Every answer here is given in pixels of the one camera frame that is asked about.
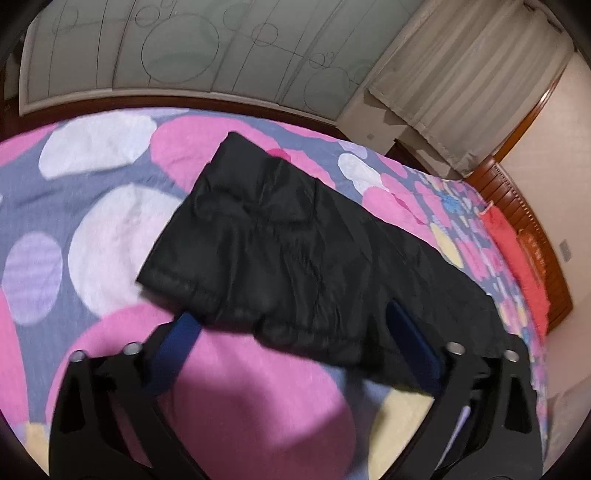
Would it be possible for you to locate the orange embroidered cushion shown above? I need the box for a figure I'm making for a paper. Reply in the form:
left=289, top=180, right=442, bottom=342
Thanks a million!
left=517, top=229, right=547, bottom=287

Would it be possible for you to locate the wooden wall trim post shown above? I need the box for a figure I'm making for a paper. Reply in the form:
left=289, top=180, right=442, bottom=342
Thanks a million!
left=492, top=69, right=565, bottom=163

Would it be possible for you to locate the wooden nightstand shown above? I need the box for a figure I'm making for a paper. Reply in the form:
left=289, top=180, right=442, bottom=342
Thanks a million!
left=386, top=139, right=453, bottom=178

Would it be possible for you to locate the black puffer jacket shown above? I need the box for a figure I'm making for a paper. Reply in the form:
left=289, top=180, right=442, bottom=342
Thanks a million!
left=137, top=132, right=508, bottom=393

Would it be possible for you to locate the colourful polka dot bedspread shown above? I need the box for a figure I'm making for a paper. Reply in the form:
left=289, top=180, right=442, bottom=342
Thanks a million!
left=1, top=108, right=548, bottom=479

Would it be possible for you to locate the red pillow blanket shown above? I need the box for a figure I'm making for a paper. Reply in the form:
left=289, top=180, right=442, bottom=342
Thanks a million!
left=480, top=202, right=550, bottom=341

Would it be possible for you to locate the wooden headboard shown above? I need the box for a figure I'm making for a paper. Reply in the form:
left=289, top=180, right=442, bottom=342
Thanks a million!
left=464, top=158, right=574, bottom=333

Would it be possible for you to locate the wall power outlet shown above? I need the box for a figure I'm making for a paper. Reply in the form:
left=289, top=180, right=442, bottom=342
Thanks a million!
left=559, top=240, right=572, bottom=263

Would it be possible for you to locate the frosted glass wardrobe door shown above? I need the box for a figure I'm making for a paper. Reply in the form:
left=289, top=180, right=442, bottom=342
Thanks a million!
left=19, top=0, right=419, bottom=121

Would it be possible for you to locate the left beige curtain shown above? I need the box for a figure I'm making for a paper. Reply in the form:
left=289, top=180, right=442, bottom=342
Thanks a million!
left=369, top=1, right=574, bottom=175

